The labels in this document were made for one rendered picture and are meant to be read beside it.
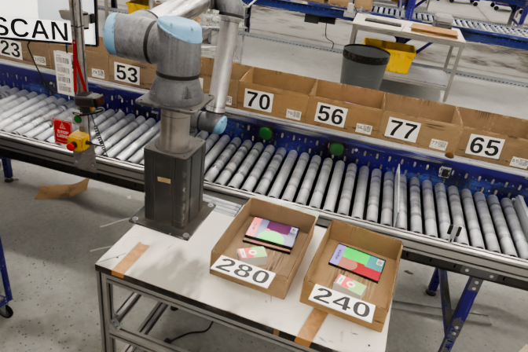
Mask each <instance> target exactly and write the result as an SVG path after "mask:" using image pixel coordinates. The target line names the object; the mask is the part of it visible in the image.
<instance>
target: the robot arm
mask: <svg viewBox="0 0 528 352"><path fill-rule="evenodd" d="M208 9H213V10H218V11H219V13H218V15H219V17H220V18H221V24H220V29H219V34H218V43H217V48H216V53H215V58H214V67H213V72H212V77H211V86H210V91H209V94H212V95H214V100H213V101H211V102H210V103H209V104H207V108H206V111H205V112H202V111H198V112H197V113H196V114H195V115H191V116H190V127H189V136H191V137H195V130H196V129H197V130H203V131H207V132H210V133H213V134H221V133H223V131H224V130H225V128H226V124H227V117H226V116H224V115H225V108H226V99H227V94H228V89H229V81H230V76H231V71H232V66H233V58H234V53H235V49H236V44H237V36H238V31H239V26H240V22H242V21H243V20H244V5H243V2H242V1H241V0H168V1H166V2H164V3H163V4H161V5H158V6H157V7H155V8H153V9H151V10H148V9H139V10H137V11H135V12H133V13H131V14H124V13H112V14H110V15H109V16H108V18H107V19H106V21H105V23H104V31H103V40H104V46H105V48H106V50H107V51H108V52H109V53H110V54H111V55H114V56H117V57H122V58H126V59H130V60H134V61H140V62H145V63H149V64H155V65H156V77H155V78H154V80H153V83H152V85H151V88H150V91H149V97H150V99H151V100H153V101H155V102H156V103H159V104H162V105H168V106H174V107H189V106H194V105H198V104H200V103H202V102H203V100H204V92H203V90H202V86H201V84H200V57H201V46H202V40H203V39H202V28H201V26H200V25H199V24H198V23H197V22H196V21H194V20H192V19H193V18H195V17H197V16H198V15H200V14H201V13H202V12H205V11H207V10H208Z"/></svg>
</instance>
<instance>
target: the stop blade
mask: <svg viewBox="0 0 528 352"><path fill-rule="evenodd" d="M399 182H400V164H398V169H397V172H396V175H395V178H394V212H393V227H395V224H396V221H397V218H398V214H399Z"/></svg>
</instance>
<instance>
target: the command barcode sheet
mask: <svg viewBox="0 0 528 352"><path fill-rule="evenodd" d="M53 54H54V61H55V69H56V77H57V91H58V93H59V94H66V95H70V96H73V97H74V96H75V92H74V83H73V74H72V60H73V56H71V54H70V53H63V52H59V51H55V50H54V51H53Z"/></svg>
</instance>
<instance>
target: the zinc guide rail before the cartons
mask: <svg viewBox="0 0 528 352"><path fill-rule="evenodd" d="M0 64H6V65H10V66H13V67H18V68H24V69H28V70H32V71H36V72H37V71H38V70H37V68H36V67H35V66H33V65H29V64H22V63H19V62H15V61H11V60H4V59H0ZM38 69H39V71H40V72H43V73H46V74H51V75H56V70H52V69H48V68H41V67H38ZM87 79H88V83H94V84H97V85H102V86H108V87H112V88H116V89H120V90H126V91H130V92H135V93H138V94H146V93H148V92H149V90H144V89H140V88H137V87H132V86H126V85H122V84H118V83H114V82H107V81H104V80H100V79H92V78H89V77H87ZM225 112H228V113H233V114H237V115H240V116H247V117H251V118H255V119H261V120H265V121H270V122H273V123H279V124H284V125H288V126H291V127H298V128H302V129H306V130H312V131H317V132H321V133H324V134H331V135H335V136H339V137H342V138H349V139H353V140H357V141H363V142H368V143H372V144H375V145H382V146H386V147H390V148H393V149H401V150H404V151H408V152H414V153H419V154H423V155H426V156H433V157H437V158H441V159H444V160H452V161H455V162H459V163H466V164H470V165H474V166H477V167H484V168H488V169H492V170H495V171H503V172H506V173H510V174H517V175H521V176H525V177H528V171H527V170H520V169H516V168H512V167H506V166H501V165H497V164H494V163H487V162H483V161H479V160H475V159H468V158H464V157H461V156H454V158H453V159H450V158H447V157H445V153H442V152H436V151H431V150H427V149H424V148H417V147H413V146H409V145H402V144H398V143H394V142H390V141H384V140H380V139H376V138H372V137H366V136H361V135H357V134H351V133H347V132H342V131H339V130H332V129H328V128H324V127H320V126H314V125H310V124H306V123H299V122H295V121H291V120H287V119H281V118H277V117H272V116H269V115H262V114H258V113H254V112H247V111H244V110H240V109H235V108H229V107H225Z"/></svg>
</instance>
